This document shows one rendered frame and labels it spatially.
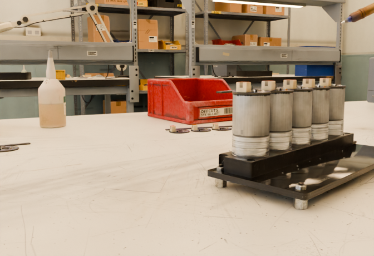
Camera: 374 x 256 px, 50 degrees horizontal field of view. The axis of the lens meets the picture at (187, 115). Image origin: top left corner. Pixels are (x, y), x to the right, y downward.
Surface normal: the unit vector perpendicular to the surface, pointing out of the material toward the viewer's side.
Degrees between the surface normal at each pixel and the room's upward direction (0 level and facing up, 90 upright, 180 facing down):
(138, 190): 0
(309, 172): 0
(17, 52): 90
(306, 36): 90
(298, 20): 90
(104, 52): 90
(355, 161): 0
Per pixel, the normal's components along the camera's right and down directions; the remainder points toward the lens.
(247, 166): -0.71, 0.09
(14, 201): 0.00, -0.99
